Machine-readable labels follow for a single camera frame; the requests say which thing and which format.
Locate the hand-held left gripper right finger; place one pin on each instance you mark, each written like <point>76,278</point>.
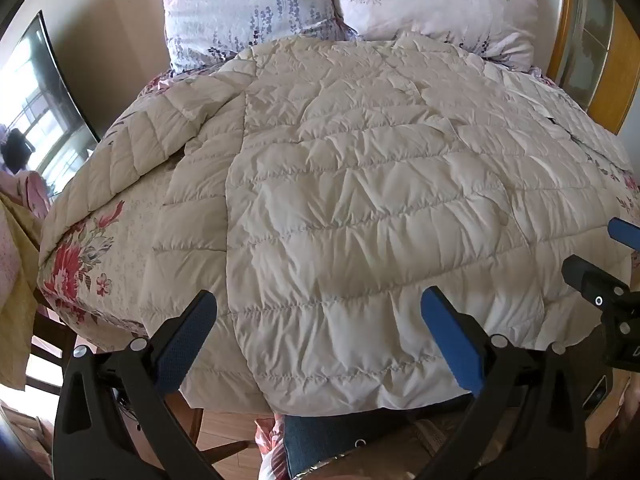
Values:
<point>450,341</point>

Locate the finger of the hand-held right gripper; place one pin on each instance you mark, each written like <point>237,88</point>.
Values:
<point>592,277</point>
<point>625,232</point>

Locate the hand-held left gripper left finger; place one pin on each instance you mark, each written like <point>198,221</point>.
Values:
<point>194,321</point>

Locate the cream quilted down comforter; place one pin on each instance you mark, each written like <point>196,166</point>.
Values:
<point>350,185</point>

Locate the floral bedspread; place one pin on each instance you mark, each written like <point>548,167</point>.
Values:
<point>125,240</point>

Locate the wooden chair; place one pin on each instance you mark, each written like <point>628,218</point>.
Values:
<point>50,355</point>

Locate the pink floral fabric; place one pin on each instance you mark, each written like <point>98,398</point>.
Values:
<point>270,450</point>

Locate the wooden headboard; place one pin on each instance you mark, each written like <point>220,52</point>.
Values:
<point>625,60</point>

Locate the yellow cloth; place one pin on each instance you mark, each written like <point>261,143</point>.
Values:
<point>15,320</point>

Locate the pink cloth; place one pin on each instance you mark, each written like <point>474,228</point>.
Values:
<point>36,191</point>

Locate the pink pillow with tree print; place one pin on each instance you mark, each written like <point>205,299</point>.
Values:
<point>440,5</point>

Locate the pink pillow with purple flowers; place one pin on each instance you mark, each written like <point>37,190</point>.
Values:
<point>240,5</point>

